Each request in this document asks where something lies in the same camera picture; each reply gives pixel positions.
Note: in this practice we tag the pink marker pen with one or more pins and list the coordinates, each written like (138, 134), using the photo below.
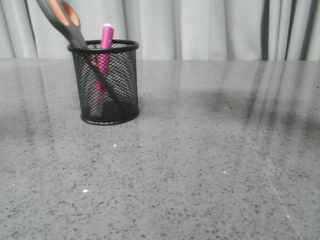
(96, 110)

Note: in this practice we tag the grey orange scissors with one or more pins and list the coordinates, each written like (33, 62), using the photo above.
(64, 18)

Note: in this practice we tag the black mesh pen cup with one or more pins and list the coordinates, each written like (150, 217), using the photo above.
(107, 81)

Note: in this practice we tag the grey curtain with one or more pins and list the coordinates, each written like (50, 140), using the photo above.
(216, 30)

